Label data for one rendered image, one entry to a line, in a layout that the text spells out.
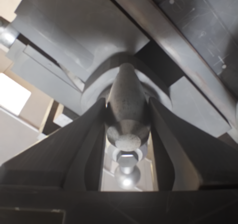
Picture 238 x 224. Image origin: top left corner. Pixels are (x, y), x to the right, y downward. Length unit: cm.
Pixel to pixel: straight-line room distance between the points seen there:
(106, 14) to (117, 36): 3
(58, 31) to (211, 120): 22
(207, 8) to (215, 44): 4
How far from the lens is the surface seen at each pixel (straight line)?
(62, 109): 44
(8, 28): 44
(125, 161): 19
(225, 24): 25
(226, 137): 98
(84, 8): 22
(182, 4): 23
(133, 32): 23
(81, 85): 34
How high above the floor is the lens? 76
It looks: 27 degrees up
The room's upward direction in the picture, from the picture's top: 129 degrees counter-clockwise
